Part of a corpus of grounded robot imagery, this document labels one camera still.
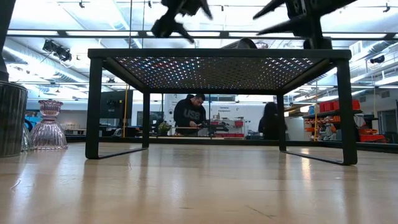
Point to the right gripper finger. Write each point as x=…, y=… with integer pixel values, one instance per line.
x=272, y=8
x=292, y=25

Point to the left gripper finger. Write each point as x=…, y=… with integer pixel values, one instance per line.
x=183, y=32
x=205, y=7

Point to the silver ribbed metal candle holder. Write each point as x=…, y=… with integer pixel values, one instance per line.
x=242, y=44

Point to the clear ribbed glass candle holder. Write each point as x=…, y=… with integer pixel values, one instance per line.
x=25, y=140

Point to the dark ribbed glass cup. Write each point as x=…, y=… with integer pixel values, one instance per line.
x=12, y=124

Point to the black perforated metal riser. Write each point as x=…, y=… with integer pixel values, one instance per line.
x=217, y=53

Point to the person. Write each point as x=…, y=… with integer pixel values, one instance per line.
x=270, y=124
x=188, y=116

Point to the storage rack with red bins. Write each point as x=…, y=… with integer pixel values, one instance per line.
x=326, y=107

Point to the small green potted plant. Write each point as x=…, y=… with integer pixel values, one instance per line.
x=163, y=127

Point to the black monitor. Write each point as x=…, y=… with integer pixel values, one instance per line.
x=118, y=104

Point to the white poster board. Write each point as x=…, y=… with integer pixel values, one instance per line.
x=248, y=113

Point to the yellow pole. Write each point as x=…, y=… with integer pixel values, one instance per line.
x=315, y=124

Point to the small red bin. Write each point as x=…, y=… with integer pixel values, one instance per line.
x=238, y=124

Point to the row of red trays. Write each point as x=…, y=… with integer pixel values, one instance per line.
x=230, y=135

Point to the orange-red storage bin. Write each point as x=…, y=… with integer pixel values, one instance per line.
x=371, y=137

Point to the black security camera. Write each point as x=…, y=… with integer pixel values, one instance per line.
x=377, y=59

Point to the black aluminium table frame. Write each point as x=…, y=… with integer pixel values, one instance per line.
x=217, y=141

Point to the black ceiling camera rig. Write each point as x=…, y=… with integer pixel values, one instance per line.
x=59, y=51

